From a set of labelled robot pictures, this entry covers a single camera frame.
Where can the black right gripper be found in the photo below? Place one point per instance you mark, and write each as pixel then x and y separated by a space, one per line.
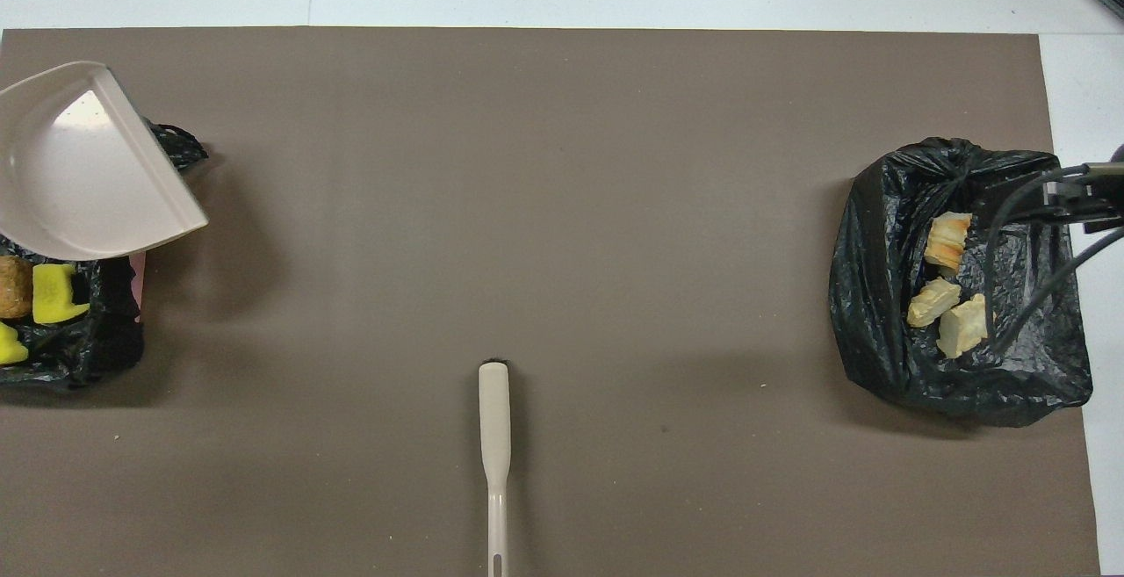
pixel 1108 199

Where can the striped croissant piece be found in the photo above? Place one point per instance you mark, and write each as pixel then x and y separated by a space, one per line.
pixel 948 241
pixel 933 303

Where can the pale bread chunk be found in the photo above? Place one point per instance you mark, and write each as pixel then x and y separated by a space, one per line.
pixel 964 329

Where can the beige hand brush black bristles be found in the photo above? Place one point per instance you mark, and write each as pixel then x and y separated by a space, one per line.
pixel 494 419

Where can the beige plastic dustpan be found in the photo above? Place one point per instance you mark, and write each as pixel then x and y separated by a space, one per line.
pixel 88 173

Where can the yellow green sponge piece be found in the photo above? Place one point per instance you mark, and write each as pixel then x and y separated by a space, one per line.
pixel 54 296
pixel 10 347

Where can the brown round bun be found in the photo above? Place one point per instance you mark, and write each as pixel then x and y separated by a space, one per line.
pixel 16 287

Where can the black bag lined pink bin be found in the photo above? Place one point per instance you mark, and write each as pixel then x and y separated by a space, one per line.
pixel 97 349

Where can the brown paper table mat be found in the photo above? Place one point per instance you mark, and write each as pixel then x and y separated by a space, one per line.
pixel 615 164

